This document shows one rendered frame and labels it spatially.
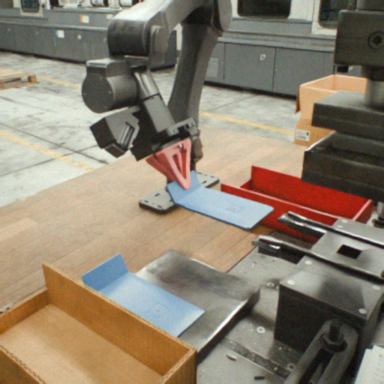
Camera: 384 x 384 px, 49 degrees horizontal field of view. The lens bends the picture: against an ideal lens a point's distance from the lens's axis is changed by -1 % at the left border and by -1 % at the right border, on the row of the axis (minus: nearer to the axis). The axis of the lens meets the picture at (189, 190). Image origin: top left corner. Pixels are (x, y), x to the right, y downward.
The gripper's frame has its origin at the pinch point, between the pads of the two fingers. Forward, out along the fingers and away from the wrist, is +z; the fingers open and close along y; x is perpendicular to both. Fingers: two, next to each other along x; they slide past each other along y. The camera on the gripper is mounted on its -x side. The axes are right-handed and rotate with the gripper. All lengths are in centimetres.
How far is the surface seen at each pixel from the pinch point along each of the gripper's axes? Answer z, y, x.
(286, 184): 10.2, 2.3, 23.4
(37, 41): -325, -701, 488
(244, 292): 15.6, 10.2, -8.6
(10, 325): 5.2, -7.7, -31.1
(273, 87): -22, -235, 455
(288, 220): 10.7, 13.8, 2.5
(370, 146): 2.2, 32.4, -6.3
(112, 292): 7.8, -1.2, -19.8
